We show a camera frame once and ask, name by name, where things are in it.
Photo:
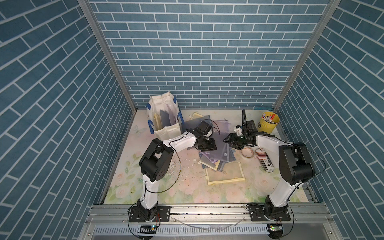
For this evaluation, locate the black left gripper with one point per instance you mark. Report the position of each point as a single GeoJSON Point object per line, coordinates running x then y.
{"type": "Point", "coordinates": [211, 146]}

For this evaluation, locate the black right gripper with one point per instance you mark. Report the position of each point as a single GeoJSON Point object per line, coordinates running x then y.
{"type": "Point", "coordinates": [232, 140]}

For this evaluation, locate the grey blue mesh pouch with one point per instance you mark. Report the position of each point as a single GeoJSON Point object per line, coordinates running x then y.
{"type": "Point", "coordinates": [167, 119]}

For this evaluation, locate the yellow trim mesh pouch top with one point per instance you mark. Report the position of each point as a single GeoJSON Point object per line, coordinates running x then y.
{"type": "Point", "coordinates": [157, 122]}

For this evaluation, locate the yellow trim mesh pouch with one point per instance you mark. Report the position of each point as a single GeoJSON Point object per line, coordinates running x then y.
{"type": "Point", "coordinates": [231, 173]}
{"type": "Point", "coordinates": [157, 122]}

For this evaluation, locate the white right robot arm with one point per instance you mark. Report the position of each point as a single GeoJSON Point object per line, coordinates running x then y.
{"type": "Point", "coordinates": [295, 164]}

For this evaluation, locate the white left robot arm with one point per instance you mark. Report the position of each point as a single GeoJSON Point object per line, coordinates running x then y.
{"type": "Point", "coordinates": [157, 159]}

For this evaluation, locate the pale purple mesh pouch back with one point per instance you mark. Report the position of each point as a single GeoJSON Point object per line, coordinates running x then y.
{"type": "Point", "coordinates": [222, 125]}

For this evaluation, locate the grey blue zipper pouch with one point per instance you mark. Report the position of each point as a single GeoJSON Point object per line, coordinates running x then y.
{"type": "Point", "coordinates": [191, 124]}

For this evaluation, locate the yellow trim mesh pouch front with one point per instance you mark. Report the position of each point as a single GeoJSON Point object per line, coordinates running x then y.
{"type": "Point", "coordinates": [231, 173]}

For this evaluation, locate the white canvas tote bag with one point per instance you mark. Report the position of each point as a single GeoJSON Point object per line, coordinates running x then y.
{"type": "Point", "coordinates": [166, 102]}

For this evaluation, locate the roll of clear tape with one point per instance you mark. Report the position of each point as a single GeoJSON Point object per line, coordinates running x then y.
{"type": "Point", "coordinates": [247, 153]}

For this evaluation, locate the striped flag drink can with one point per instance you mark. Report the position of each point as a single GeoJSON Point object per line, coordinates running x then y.
{"type": "Point", "coordinates": [264, 160]}

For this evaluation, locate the yellow cup with markers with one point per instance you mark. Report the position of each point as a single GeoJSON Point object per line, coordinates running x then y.
{"type": "Point", "coordinates": [268, 122]}

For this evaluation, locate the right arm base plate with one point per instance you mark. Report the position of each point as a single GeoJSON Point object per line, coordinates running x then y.
{"type": "Point", "coordinates": [260, 213]}

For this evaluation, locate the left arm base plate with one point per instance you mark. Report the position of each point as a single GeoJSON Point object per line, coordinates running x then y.
{"type": "Point", "coordinates": [138, 214]}

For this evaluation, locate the aluminium front rail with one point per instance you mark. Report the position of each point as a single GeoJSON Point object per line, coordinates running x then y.
{"type": "Point", "coordinates": [300, 213]}

